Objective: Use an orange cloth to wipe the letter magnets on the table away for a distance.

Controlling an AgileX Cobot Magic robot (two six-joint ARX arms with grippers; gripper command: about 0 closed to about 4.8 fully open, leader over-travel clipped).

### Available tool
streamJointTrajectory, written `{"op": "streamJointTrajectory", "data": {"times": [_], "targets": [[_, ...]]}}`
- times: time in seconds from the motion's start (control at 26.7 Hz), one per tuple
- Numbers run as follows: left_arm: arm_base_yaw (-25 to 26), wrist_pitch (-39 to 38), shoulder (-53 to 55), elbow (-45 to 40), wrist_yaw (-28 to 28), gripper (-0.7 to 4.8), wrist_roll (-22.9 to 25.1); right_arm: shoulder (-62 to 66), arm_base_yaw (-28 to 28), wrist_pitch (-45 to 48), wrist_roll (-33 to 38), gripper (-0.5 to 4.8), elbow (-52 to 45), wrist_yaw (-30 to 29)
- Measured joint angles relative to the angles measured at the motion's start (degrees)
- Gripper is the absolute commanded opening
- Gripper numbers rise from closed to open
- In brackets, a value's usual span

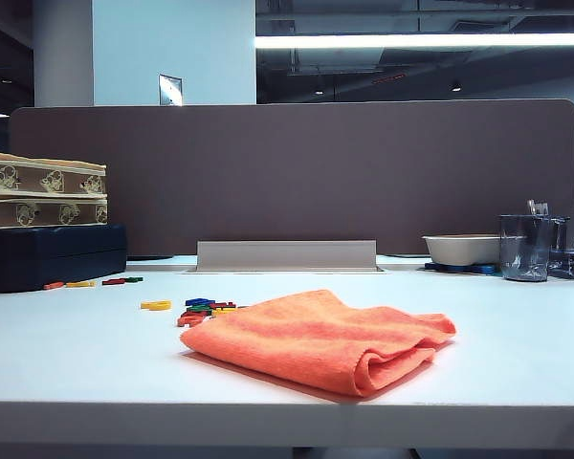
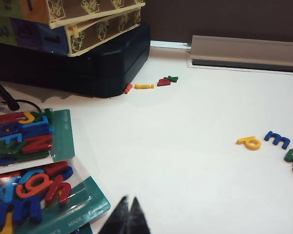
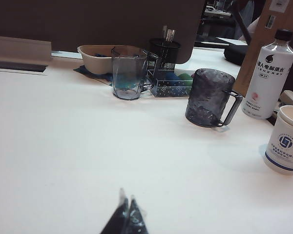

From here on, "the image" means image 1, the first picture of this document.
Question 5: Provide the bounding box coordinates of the orange microfiber cloth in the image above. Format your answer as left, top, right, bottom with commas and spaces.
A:
179, 288, 457, 398

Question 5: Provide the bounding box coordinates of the brown desk divider panel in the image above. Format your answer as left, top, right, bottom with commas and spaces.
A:
8, 98, 574, 259

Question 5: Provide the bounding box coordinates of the white paper bowl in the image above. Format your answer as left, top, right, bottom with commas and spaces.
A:
421, 233, 527, 268

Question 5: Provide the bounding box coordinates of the blue mat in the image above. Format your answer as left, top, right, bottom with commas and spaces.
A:
423, 260, 502, 276

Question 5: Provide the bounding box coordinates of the white ceiling light strip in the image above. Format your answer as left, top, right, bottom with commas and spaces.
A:
254, 32, 574, 51

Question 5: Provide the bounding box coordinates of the dark blue case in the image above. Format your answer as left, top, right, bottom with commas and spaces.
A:
0, 222, 128, 295

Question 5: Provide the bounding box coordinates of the clear grey plastic cup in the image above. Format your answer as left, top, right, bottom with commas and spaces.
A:
497, 213, 554, 282

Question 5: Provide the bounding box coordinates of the dark transparent pen holder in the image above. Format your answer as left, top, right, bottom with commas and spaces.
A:
549, 215, 572, 255

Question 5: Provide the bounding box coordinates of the white round column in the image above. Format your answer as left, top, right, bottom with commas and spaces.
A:
32, 0, 95, 108

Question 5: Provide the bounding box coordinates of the grey cable tray flap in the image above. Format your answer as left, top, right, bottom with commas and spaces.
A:
195, 239, 379, 273

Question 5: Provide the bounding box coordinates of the silver wall sign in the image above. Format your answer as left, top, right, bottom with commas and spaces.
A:
158, 73, 184, 107

